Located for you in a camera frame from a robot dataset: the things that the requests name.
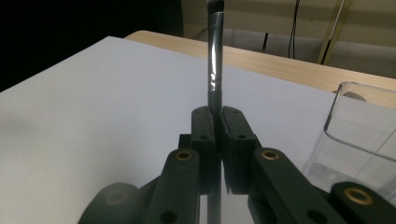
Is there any black wall cable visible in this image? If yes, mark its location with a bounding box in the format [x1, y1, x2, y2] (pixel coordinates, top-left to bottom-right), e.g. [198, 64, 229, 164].
[288, 0, 302, 60]

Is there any brass vertical wall strip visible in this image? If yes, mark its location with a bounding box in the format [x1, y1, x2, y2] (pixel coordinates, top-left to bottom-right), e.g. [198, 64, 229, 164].
[317, 0, 354, 65]

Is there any clear acrylic organizer box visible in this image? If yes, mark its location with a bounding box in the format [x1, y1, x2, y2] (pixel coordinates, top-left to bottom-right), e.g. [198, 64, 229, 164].
[302, 81, 396, 200]

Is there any black makeup brush silver ferrule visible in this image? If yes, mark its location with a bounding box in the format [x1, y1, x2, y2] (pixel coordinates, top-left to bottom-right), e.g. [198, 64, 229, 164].
[205, 0, 226, 224]

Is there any light wooden table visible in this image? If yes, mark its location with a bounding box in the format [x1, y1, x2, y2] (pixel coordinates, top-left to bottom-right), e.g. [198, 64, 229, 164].
[124, 30, 396, 110]

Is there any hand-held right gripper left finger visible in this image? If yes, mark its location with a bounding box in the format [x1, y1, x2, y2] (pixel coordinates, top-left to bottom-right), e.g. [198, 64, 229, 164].
[178, 105, 217, 196]

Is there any black curtain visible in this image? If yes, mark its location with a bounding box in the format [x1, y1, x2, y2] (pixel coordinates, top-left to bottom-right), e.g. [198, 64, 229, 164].
[0, 0, 183, 92]

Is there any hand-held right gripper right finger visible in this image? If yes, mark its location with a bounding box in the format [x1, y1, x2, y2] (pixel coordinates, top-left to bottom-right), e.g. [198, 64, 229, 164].
[219, 105, 263, 195]

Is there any white table mat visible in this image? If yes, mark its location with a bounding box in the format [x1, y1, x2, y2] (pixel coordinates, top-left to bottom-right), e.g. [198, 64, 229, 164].
[0, 35, 396, 224]

